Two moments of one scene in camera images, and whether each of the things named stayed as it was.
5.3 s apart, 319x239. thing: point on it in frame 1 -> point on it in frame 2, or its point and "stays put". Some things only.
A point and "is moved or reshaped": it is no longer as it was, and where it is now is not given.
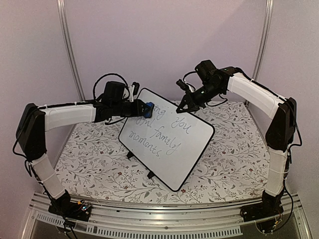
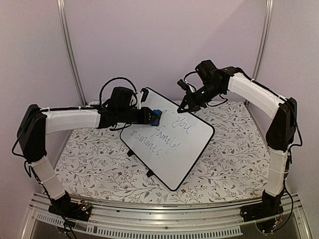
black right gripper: x=191 y=104 stays put
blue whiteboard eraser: x=148 y=109 is moved or reshaped
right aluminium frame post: x=268 y=10 stays put
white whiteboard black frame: x=169 y=145 stays put
